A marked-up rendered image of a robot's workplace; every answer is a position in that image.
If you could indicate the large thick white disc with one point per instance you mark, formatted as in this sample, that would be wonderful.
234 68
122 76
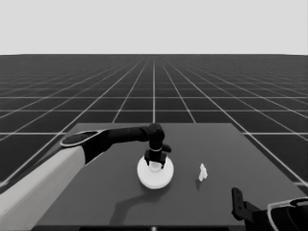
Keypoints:
154 179

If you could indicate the small white T-shaped piece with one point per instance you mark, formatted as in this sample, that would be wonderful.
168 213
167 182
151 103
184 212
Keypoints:
203 174

